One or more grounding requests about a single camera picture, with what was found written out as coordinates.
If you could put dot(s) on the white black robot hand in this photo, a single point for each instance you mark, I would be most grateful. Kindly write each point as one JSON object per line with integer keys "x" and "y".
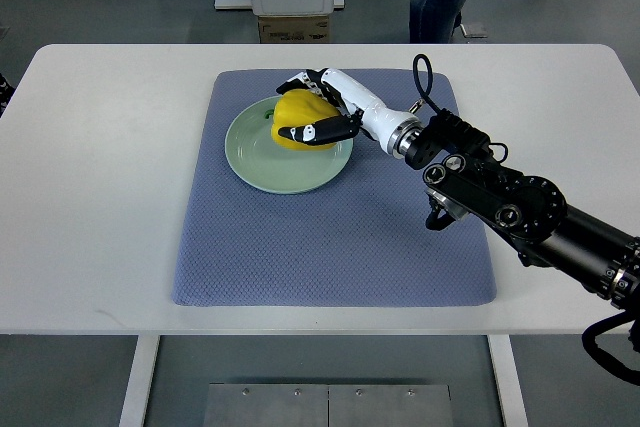
{"x": 360, "y": 110}

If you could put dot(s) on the yellow bell pepper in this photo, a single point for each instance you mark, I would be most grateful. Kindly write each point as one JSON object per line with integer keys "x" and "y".
{"x": 299, "y": 107}

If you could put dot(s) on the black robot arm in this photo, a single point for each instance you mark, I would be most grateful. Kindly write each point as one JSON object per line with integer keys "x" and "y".
{"x": 529, "y": 213}

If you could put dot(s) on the light green plate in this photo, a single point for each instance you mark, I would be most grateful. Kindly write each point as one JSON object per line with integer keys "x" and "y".
{"x": 260, "y": 162}

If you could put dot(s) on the blue quilted mat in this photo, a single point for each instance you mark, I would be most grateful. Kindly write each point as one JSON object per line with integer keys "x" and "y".
{"x": 359, "y": 240}

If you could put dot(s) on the cardboard box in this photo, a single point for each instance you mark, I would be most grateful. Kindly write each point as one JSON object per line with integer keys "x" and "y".
{"x": 294, "y": 29}

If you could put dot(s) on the white table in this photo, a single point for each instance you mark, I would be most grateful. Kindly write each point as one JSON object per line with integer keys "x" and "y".
{"x": 98, "y": 149}

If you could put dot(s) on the metal base plate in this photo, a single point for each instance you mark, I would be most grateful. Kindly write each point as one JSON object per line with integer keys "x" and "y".
{"x": 328, "y": 405}

